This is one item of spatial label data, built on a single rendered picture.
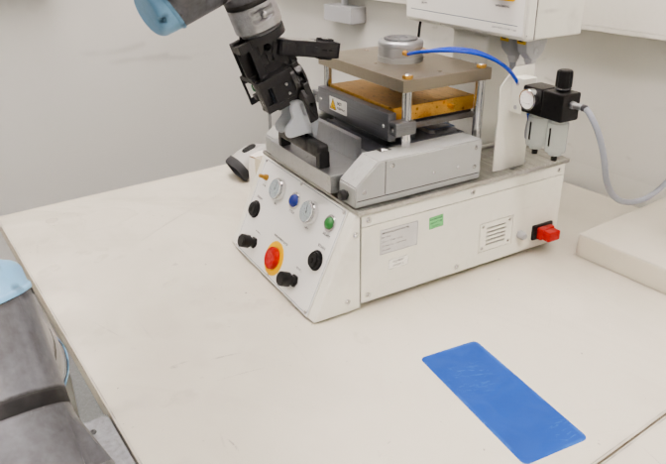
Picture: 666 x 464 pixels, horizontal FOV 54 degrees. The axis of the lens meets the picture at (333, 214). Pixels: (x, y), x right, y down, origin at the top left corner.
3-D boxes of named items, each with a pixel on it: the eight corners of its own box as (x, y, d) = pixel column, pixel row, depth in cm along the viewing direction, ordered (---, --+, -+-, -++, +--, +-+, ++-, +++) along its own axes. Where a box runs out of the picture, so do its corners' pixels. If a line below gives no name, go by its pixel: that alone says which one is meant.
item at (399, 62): (421, 84, 137) (423, 20, 131) (531, 120, 112) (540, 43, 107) (318, 101, 126) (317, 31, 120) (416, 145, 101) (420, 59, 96)
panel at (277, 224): (235, 245, 129) (267, 156, 126) (307, 317, 106) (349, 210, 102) (226, 243, 128) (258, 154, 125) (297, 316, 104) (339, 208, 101)
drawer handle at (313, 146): (288, 143, 119) (287, 121, 117) (330, 168, 107) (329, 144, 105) (277, 145, 118) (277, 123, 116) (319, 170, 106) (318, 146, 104)
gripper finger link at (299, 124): (290, 156, 111) (271, 108, 106) (319, 139, 113) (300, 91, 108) (298, 161, 109) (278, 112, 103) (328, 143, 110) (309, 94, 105)
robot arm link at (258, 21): (260, -11, 102) (283, -6, 96) (271, 17, 105) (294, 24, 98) (218, 10, 100) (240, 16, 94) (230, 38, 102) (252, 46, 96)
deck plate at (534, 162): (448, 117, 149) (448, 113, 148) (569, 162, 121) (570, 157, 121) (263, 154, 128) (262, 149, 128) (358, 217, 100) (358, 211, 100)
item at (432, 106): (403, 92, 131) (404, 44, 127) (479, 119, 114) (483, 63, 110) (328, 104, 123) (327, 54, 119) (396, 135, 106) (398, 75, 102)
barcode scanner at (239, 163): (291, 159, 176) (290, 130, 173) (308, 168, 170) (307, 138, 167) (223, 175, 165) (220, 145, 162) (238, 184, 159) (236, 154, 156)
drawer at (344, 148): (400, 133, 135) (402, 96, 132) (473, 165, 118) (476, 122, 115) (271, 159, 122) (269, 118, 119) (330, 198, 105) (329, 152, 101)
